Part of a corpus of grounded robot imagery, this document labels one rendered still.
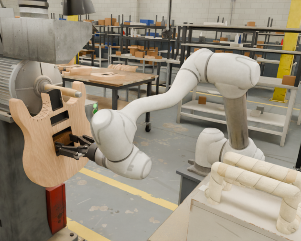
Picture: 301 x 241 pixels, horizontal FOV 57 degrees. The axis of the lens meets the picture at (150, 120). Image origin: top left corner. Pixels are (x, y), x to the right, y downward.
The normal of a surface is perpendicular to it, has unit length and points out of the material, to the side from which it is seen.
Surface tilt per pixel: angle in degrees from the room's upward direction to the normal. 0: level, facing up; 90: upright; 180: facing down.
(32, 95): 94
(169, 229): 0
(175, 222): 0
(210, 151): 87
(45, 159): 88
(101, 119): 42
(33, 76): 84
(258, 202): 0
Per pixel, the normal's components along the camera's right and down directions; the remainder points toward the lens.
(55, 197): 0.85, 0.21
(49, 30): -0.53, 0.23
